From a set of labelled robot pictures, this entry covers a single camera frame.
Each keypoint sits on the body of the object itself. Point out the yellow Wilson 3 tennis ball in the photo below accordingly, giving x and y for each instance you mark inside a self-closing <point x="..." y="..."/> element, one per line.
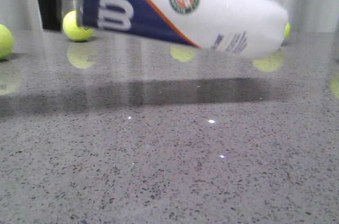
<point x="6" y="42"/>

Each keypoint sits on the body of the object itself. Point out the yellow right tennis ball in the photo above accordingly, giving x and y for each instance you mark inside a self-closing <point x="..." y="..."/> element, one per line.
<point x="287" y="30"/>

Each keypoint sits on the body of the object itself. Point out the white blue tennis ball can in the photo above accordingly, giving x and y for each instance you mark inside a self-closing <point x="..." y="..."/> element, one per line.
<point x="239" y="28"/>

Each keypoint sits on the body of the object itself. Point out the yellow Roland Garros tennis ball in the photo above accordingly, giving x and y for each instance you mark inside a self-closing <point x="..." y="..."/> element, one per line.
<point x="73" y="31"/>

